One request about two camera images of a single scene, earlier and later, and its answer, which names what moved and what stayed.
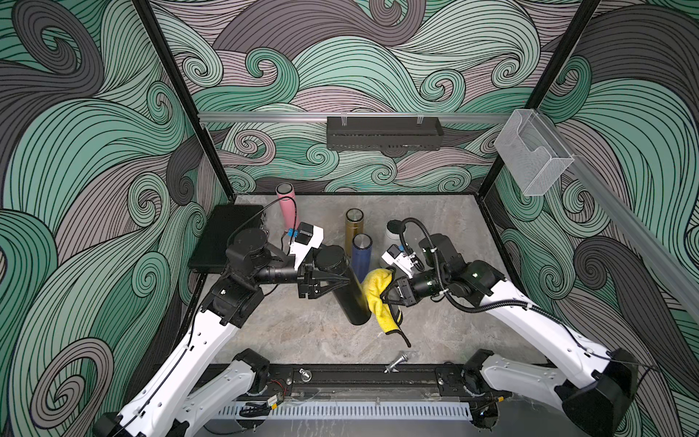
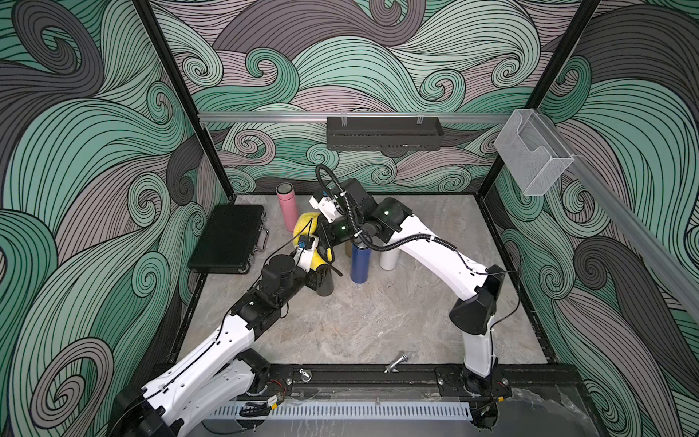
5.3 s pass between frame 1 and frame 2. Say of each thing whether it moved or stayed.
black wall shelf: stayed
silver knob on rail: stayed
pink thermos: stayed
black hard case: stayed
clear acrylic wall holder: stayed
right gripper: moved
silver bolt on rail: stayed
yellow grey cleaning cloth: moved
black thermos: moved
